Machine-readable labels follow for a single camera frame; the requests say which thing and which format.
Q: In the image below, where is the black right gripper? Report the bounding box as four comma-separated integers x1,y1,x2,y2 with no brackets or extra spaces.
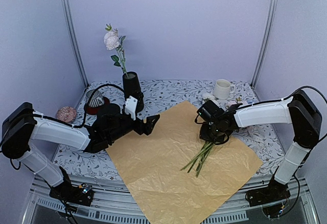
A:
200,121,226,143

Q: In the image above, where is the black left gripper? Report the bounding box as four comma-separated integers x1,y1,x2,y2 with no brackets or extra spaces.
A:
107,114,160,144

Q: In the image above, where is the artificial flower bouquet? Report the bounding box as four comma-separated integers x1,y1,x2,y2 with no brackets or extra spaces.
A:
182,100,245,177

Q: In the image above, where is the orange wrapping paper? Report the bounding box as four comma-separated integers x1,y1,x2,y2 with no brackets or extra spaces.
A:
107,101,262,223

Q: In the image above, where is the white rose stem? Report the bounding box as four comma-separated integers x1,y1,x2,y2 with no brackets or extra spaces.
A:
103,24,128,77

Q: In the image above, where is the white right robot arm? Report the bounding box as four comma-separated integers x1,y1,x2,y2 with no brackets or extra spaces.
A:
197,86,324,201

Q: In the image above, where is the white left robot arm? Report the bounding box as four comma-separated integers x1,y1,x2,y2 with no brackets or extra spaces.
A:
1,102,160,200

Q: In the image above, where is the tall black vase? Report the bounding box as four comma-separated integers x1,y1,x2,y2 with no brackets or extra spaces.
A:
122,72,144,113

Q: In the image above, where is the cream ceramic mug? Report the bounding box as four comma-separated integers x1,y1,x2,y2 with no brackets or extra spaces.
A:
213,79,236,100

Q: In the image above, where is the floral patterned tablecloth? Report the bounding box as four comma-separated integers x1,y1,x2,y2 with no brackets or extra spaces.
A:
53,80,285,181

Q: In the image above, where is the striped black white cup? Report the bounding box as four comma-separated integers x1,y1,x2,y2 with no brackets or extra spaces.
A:
86,89,105,108

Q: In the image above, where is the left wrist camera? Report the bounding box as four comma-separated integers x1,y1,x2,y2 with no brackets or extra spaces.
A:
124,91,144,120

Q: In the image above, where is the aluminium front rail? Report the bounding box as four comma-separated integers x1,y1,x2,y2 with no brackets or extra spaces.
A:
22,175,322,223

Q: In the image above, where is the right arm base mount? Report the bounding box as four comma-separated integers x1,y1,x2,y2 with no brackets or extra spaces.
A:
245,175,291,219

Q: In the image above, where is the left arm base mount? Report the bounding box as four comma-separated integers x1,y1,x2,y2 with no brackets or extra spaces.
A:
49,167,94,207

